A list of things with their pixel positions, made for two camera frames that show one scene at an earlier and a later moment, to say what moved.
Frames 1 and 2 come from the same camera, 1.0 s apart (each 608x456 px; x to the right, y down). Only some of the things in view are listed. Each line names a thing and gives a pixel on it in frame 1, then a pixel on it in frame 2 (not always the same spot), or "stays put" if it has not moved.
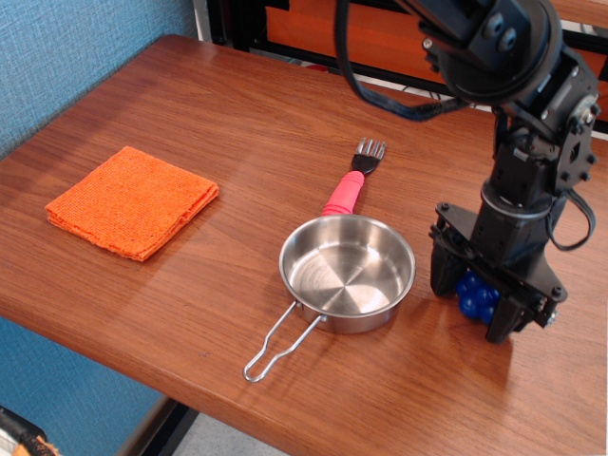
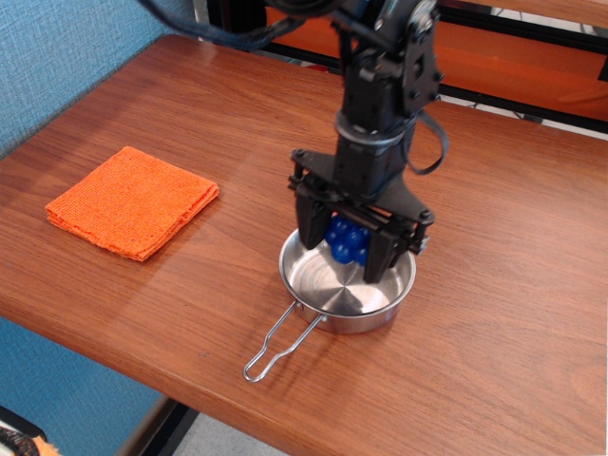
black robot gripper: [506, 241] → [368, 180]
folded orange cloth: [131, 203] stays put
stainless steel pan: [351, 271] stays put
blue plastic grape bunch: [476, 299] → [350, 242]
